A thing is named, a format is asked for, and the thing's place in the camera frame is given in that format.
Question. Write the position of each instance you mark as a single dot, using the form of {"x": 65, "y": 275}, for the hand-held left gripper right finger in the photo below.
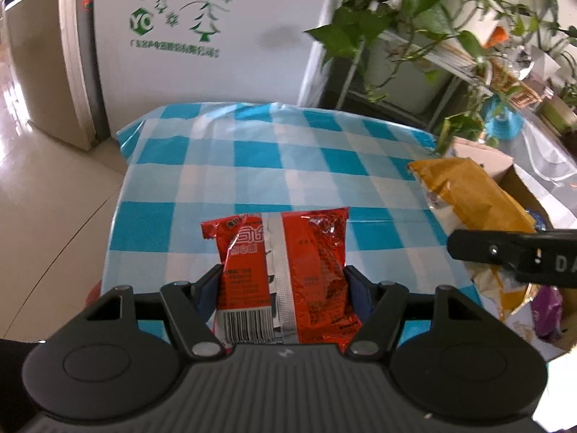
{"x": 358, "y": 291}

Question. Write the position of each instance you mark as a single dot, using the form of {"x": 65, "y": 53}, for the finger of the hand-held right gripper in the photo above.
{"x": 478, "y": 246}

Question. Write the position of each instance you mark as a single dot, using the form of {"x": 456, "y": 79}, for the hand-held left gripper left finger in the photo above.
{"x": 208, "y": 291}

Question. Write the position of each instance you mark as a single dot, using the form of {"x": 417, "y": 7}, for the blue foil snack packet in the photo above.
{"x": 538, "y": 218}

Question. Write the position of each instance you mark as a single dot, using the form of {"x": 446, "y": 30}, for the purple snack packet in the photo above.
{"x": 547, "y": 311}

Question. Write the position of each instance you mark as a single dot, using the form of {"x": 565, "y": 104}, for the orange snack packet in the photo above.
{"x": 469, "y": 189}

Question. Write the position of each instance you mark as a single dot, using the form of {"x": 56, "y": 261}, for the red snack packet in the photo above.
{"x": 311, "y": 257}

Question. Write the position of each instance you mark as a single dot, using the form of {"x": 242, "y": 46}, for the white cardboard box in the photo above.
{"x": 487, "y": 153}

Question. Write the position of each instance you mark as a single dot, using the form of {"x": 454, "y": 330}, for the small blue pot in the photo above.
{"x": 502, "y": 119}

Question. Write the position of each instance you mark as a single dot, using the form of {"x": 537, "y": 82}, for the blue checked tablecloth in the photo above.
{"x": 270, "y": 167}

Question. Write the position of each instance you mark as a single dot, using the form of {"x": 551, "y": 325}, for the woven basket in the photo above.
{"x": 518, "y": 90}

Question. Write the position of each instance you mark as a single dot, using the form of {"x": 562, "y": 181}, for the white metal plant stand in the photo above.
{"x": 349, "y": 76}

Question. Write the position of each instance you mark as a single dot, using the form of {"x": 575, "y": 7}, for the white printed board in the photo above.
{"x": 252, "y": 18}

